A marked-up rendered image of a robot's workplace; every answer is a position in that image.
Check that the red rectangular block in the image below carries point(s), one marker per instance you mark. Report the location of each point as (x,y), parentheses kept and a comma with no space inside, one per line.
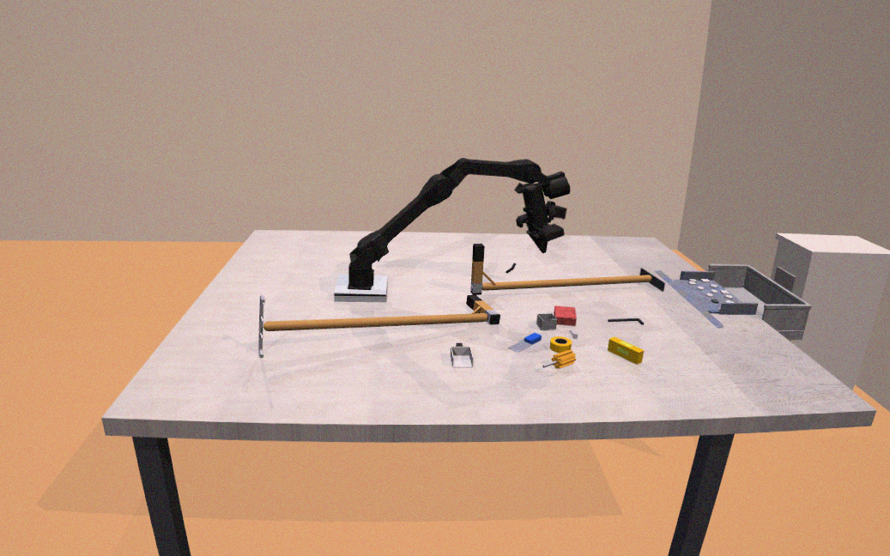
(565,315)

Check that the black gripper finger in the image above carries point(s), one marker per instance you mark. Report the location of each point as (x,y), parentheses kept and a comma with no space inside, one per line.
(531,233)
(541,244)

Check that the yellow ring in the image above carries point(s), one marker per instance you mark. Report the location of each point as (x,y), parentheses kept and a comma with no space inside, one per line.
(560,344)

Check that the long tan scraper with grey crossbar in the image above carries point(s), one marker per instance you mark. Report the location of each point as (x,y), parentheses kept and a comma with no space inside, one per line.
(482,313)

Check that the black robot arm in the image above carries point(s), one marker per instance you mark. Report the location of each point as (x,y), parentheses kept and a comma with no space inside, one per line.
(373,246)

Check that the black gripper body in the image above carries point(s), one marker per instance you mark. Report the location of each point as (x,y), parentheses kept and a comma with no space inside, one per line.
(536,219)

